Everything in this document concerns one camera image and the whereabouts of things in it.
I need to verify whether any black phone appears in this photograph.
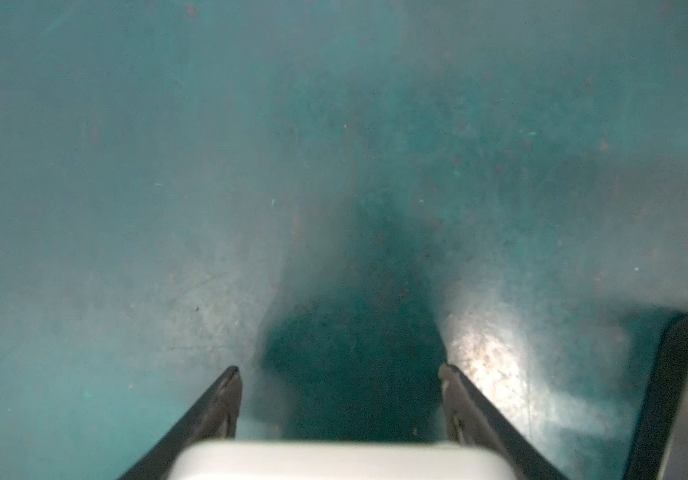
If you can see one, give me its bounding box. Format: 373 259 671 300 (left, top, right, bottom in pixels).
169 440 516 479

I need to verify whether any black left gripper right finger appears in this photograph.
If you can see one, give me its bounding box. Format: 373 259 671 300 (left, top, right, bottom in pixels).
438 363 566 480

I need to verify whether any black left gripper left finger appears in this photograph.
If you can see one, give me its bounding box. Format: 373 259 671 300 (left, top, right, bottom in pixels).
120 366 243 480

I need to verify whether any black phone stand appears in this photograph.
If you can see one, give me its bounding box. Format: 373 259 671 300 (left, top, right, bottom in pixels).
624 314 688 479

